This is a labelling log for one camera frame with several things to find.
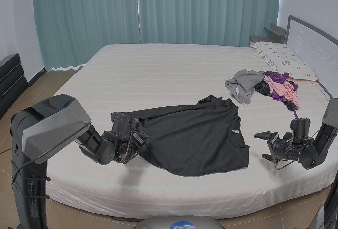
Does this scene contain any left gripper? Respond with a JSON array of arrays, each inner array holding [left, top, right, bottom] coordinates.
[[116, 131, 149, 164]]

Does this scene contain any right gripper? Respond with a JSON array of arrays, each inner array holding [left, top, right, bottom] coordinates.
[[253, 131, 293, 164]]

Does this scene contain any black T-shirt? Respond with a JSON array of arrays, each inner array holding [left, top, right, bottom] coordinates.
[[133, 95, 250, 177]]

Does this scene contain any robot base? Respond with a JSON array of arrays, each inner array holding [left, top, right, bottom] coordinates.
[[133, 216, 221, 229]]

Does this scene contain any pile of clothes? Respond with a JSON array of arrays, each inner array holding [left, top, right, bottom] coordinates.
[[254, 71, 302, 119]]

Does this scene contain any bed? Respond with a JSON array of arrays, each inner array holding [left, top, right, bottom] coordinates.
[[45, 15, 338, 220]]

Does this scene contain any grey knitted garment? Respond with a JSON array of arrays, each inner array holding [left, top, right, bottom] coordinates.
[[224, 70, 266, 105]]

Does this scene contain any white printed pillow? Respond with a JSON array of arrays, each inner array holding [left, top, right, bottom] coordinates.
[[249, 41, 319, 81]]

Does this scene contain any grey bedside table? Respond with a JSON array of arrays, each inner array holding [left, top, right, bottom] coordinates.
[[249, 23, 286, 47]]

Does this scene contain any black chest of drawers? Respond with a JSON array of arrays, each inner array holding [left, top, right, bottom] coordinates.
[[0, 53, 29, 120]]

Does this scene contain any blue-green curtain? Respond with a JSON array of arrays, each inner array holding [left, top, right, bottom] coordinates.
[[137, 0, 281, 47], [33, 0, 141, 71]]

